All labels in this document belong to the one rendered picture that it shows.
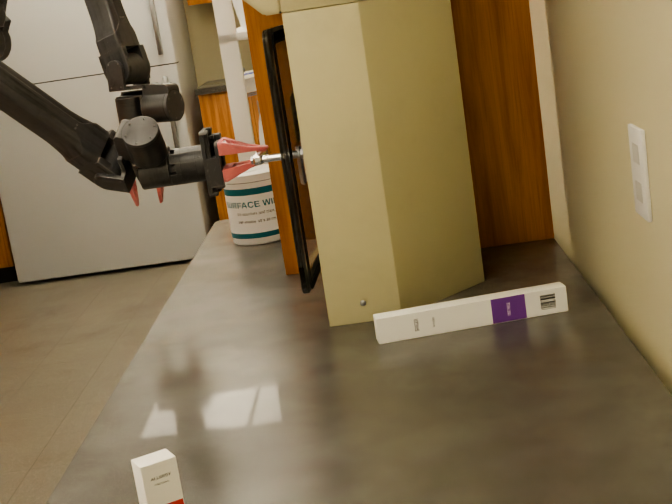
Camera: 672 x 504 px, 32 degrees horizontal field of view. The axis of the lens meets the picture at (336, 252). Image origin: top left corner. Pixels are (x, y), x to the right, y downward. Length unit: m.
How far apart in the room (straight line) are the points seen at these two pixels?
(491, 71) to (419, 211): 0.40
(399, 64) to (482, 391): 0.55
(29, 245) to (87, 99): 0.92
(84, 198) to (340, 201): 5.20
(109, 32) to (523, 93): 0.75
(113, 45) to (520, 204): 0.79
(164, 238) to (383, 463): 5.62
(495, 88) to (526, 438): 0.94
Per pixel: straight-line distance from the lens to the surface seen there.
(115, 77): 2.18
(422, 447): 1.29
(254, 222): 2.43
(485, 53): 2.09
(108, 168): 1.85
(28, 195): 6.95
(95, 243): 6.92
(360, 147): 1.72
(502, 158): 2.11
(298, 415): 1.44
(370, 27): 1.72
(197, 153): 1.83
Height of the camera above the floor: 1.44
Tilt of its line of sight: 13 degrees down
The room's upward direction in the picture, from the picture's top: 9 degrees counter-clockwise
